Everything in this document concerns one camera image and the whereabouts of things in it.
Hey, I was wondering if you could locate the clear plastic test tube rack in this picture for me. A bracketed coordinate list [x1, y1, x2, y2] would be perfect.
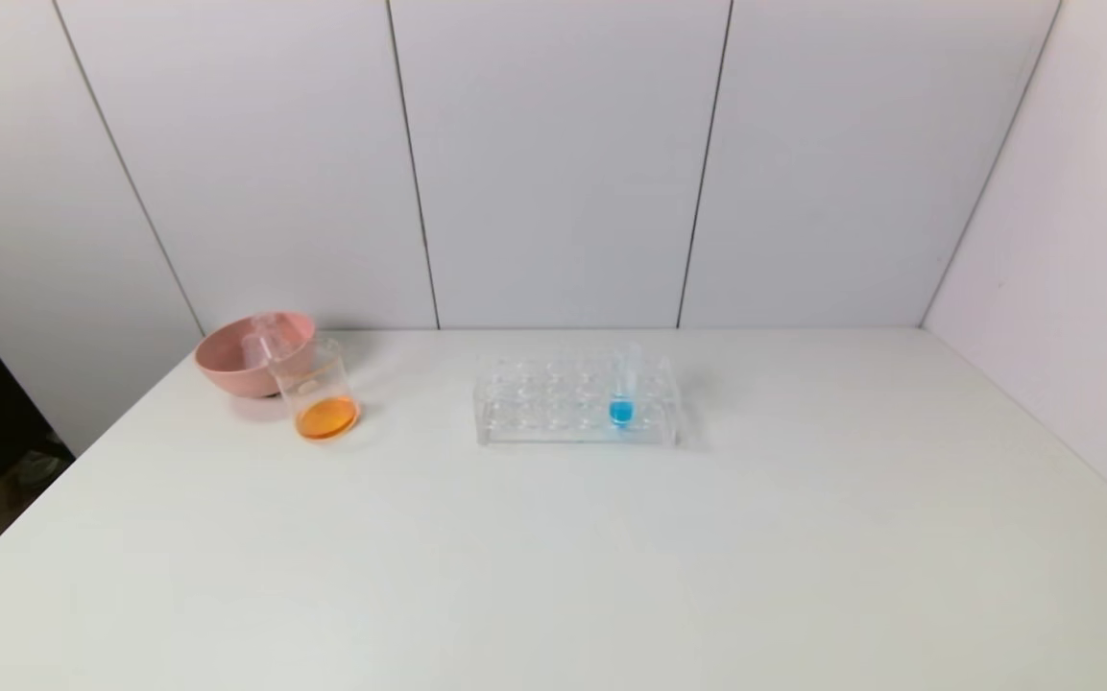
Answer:
[473, 353, 684, 448]

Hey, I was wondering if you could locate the blue pigment test tube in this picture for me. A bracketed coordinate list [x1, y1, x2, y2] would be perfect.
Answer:
[611, 341, 640, 430]

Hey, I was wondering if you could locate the clear glass beaker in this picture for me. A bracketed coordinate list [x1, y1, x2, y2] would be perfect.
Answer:
[270, 334, 359, 442]

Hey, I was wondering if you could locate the pink bowl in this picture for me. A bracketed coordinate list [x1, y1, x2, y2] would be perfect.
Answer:
[193, 310, 316, 398]

